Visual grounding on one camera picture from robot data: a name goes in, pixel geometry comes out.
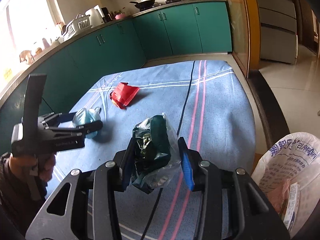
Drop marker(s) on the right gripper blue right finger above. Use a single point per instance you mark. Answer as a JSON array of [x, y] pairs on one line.
[[187, 164]]

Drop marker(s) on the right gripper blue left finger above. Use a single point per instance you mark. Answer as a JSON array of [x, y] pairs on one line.
[[128, 163]]

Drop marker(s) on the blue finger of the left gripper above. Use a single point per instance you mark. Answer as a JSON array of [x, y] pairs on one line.
[[54, 119], [89, 128]]

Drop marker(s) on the light blue face mask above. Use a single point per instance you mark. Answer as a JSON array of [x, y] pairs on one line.
[[86, 116]]

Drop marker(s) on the clear bag with green wrapper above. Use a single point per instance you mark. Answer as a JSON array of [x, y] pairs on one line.
[[157, 157]]

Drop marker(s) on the white medicine box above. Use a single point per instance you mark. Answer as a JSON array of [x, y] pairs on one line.
[[292, 206]]

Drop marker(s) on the large pink plastic bag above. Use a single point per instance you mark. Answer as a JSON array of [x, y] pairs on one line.
[[279, 196]]

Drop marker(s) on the white lined trash bin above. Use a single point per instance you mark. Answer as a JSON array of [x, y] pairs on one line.
[[294, 157]]

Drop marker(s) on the teal kitchen cabinets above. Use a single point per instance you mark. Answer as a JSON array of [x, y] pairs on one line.
[[74, 66]]

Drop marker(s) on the person's left hand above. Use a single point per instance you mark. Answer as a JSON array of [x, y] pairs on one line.
[[18, 165]]

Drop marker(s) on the red paper package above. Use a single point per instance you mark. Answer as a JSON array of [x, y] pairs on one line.
[[123, 94]]

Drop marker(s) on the blue plaid tablecloth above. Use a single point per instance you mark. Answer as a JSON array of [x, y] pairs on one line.
[[204, 102]]

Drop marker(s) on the white dish rack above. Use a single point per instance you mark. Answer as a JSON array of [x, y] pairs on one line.
[[75, 27]]

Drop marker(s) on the white electric kettle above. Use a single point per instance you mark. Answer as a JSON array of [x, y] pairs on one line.
[[96, 16]]

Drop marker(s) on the pink bowl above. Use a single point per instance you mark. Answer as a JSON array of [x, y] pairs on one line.
[[120, 16]]

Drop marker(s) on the black wok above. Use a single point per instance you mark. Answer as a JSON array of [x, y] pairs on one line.
[[144, 5]]

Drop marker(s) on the grey refrigerator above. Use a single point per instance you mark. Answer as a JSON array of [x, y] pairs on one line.
[[278, 30]]

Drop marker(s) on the wooden framed glass door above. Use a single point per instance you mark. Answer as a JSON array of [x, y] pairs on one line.
[[246, 34]]

